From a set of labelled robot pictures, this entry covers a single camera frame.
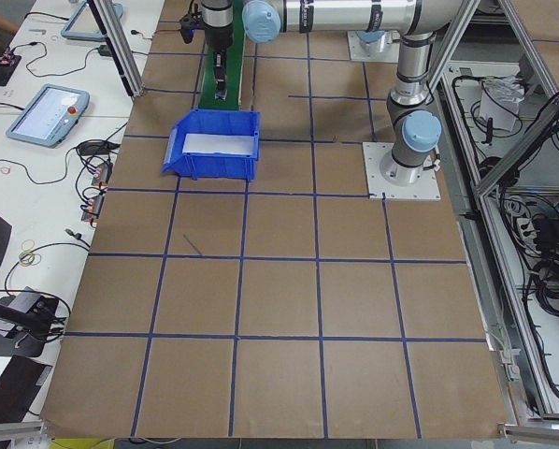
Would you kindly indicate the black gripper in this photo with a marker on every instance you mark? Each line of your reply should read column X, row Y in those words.
column 219, row 40

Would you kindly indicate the red push button switch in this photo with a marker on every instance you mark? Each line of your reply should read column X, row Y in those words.
column 221, row 90

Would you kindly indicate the green conveyor belt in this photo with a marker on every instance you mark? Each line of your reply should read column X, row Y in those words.
column 234, row 70

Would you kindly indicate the blue left plastic bin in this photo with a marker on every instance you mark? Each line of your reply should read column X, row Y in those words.
column 214, row 122

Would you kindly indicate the white foam pad left bin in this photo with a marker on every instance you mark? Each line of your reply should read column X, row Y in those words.
column 210, row 144

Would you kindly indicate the teach pendant far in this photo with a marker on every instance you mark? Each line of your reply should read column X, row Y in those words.
column 82, row 26

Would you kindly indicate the teach pendant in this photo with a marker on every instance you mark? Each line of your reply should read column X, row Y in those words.
column 82, row 26
column 50, row 116

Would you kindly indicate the teach pendant near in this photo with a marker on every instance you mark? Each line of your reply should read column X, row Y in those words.
column 50, row 116

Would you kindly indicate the aluminium frame post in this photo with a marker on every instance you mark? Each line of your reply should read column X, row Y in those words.
column 110, row 27

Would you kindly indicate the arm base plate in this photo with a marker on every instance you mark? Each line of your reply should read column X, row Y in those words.
column 388, row 180
column 359, row 55

